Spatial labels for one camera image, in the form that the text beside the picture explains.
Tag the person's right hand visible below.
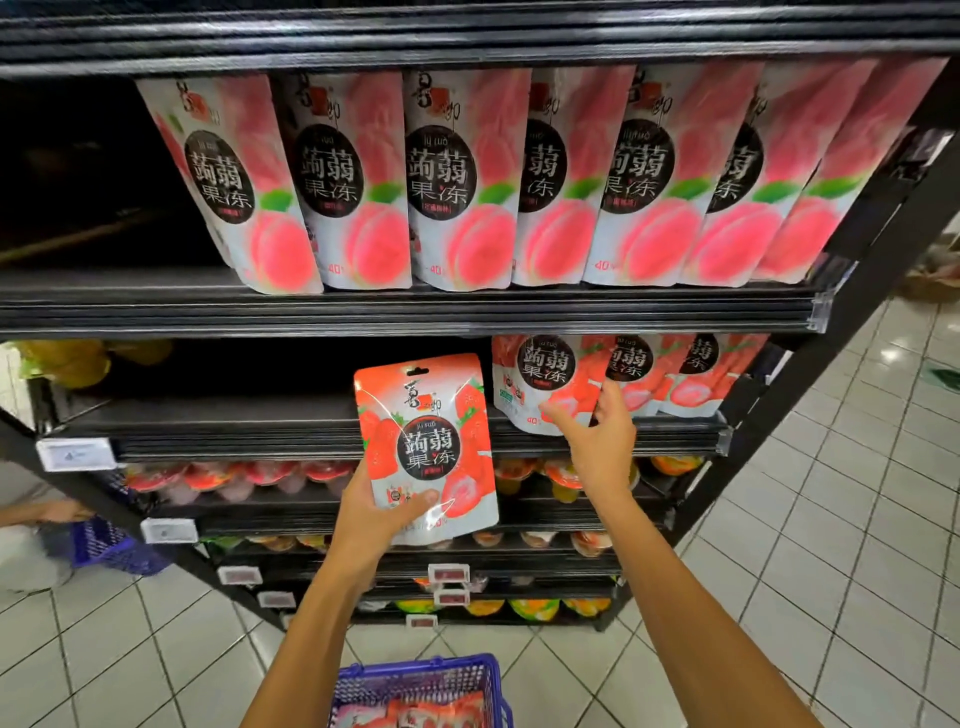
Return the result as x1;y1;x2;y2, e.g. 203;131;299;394
543;379;639;504

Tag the person's left hand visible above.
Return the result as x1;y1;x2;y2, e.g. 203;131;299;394
327;457;444;579

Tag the blue plastic shopping basket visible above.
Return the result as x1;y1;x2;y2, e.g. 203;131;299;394
67;517;174;579
330;652;515;728

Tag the pile of pouches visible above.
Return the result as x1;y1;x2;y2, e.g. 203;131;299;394
360;690;489;728

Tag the dark grey metal shelf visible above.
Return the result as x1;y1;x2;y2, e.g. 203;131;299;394
0;0;960;632

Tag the row of pink-white bags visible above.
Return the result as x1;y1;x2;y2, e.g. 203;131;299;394
138;57;950;297

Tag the person's left forearm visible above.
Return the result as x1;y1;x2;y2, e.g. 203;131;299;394
240;555;395;728

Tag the person's right forearm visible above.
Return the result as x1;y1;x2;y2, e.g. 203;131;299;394
585;480;827;728

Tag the row of small pink-lid cups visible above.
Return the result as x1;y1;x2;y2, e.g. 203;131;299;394
120;454;707;512

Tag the row of small yellow-green cups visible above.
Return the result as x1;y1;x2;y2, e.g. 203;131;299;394
202;525;617;620

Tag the yellow jelly bag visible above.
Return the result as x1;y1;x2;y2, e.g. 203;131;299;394
18;340;174;392

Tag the small brown cardboard box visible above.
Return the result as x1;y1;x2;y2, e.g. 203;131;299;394
900;247;960;302

